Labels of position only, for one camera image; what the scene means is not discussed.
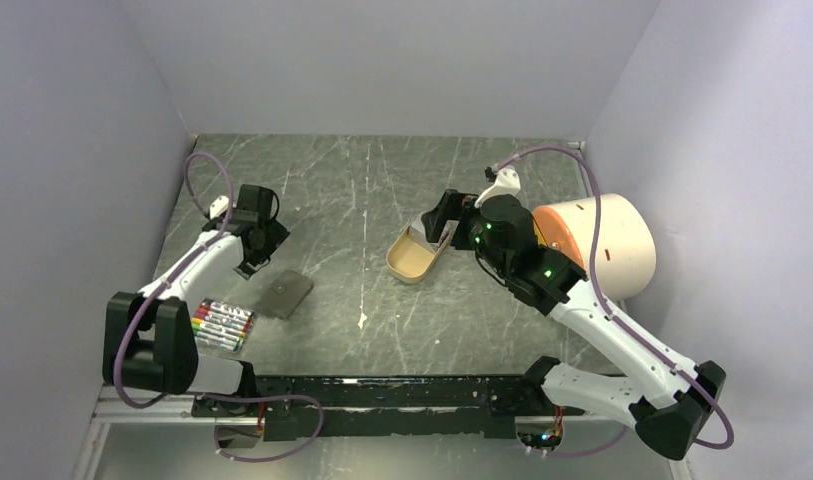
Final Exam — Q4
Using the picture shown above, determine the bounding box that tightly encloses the grey card holder wallet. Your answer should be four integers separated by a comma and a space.
258, 270, 314, 320

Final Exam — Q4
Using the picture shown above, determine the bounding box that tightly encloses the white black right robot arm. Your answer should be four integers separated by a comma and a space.
418, 189, 734, 460

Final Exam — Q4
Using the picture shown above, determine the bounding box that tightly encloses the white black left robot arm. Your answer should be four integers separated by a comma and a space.
102, 184, 289, 416

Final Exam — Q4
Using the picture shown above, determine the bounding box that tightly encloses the beige oval tray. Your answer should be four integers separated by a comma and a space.
386, 215, 458, 284

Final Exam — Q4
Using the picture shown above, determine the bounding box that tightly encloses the pack of coloured markers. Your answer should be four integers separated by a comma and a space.
191, 300, 256, 353

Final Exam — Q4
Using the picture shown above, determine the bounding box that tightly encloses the cream cylinder orange lid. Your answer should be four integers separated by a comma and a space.
532, 192, 658, 301

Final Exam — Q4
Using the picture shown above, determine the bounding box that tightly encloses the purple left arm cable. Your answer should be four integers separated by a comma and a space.
111, 151, 325, 464

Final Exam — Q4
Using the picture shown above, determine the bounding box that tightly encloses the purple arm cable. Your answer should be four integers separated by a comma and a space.
493, 144, 736, 460
111, 151, 325, 464

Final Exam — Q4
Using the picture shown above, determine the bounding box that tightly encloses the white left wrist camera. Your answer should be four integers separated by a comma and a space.
208, 195, 231, 220

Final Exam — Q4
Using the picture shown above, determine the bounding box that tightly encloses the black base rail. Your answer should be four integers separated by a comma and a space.
191, 374, 580, 441

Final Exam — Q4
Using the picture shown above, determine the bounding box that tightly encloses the aluminium frame rail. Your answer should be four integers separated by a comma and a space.
71, 386, 256, 479

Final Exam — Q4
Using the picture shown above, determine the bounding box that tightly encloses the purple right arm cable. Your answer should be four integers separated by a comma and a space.
493, 144, 736, 460

